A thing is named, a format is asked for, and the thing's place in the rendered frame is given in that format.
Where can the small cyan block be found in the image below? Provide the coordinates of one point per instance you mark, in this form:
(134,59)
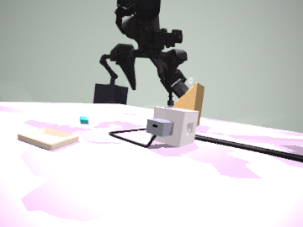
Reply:
(84,120)

